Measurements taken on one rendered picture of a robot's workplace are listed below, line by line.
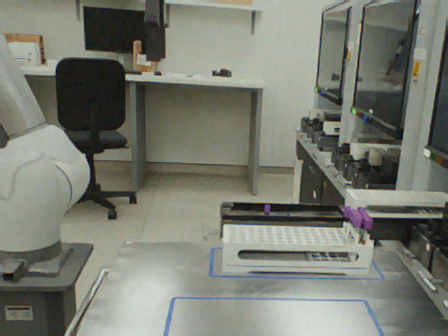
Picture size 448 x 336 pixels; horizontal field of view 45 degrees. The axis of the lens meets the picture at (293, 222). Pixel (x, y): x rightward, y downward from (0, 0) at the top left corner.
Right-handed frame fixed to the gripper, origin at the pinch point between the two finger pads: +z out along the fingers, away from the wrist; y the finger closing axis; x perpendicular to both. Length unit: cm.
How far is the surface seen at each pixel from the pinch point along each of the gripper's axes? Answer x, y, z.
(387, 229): 60, -3, 42
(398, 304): 46, 45, 39
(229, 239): 15.9, 29.5, 32.3
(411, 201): 66, -5, 34
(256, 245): 21.0, 31.5, 32.7
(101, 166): -81, -360, 115
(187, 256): 7.7, 23.8, 38.3
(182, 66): -10, -360, 25
